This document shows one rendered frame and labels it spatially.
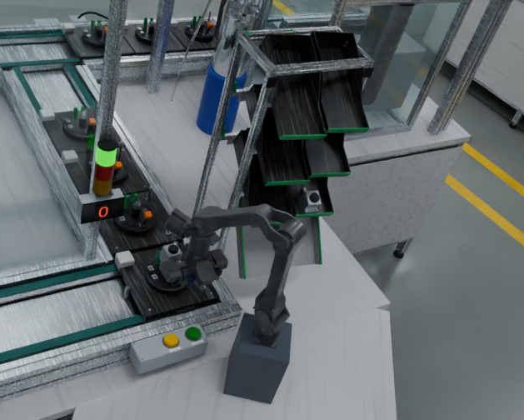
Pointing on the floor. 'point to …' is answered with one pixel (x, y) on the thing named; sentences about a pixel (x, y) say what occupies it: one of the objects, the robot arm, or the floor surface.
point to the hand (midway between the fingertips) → (191, 277)
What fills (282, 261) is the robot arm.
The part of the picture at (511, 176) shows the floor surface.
